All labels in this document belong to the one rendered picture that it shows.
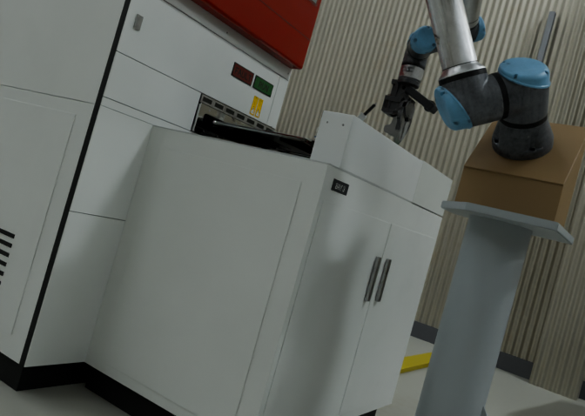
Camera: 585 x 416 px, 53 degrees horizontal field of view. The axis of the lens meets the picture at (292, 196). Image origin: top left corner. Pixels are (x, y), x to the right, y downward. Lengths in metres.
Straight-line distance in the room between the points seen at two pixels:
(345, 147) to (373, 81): 3.82
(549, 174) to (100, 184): 1.19
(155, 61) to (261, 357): 0.90
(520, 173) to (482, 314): 0.36
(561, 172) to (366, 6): 4.24
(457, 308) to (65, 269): 1.06
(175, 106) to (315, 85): 3.76
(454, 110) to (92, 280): 1.11
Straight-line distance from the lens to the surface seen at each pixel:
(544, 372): 4.41
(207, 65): 1.96
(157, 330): 1.69
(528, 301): 4.57
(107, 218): 1.78
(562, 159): 1.60
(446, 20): 1.49
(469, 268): 1.55
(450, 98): 1.45
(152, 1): 1.79
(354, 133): 1.52
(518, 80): 1.48
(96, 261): 1.80
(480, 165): 1.58
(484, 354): 1.57
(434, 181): 2.13
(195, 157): 1.67
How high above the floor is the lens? 0.68
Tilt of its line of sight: 1 degrees up
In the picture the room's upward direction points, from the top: 16 degrees clockwise
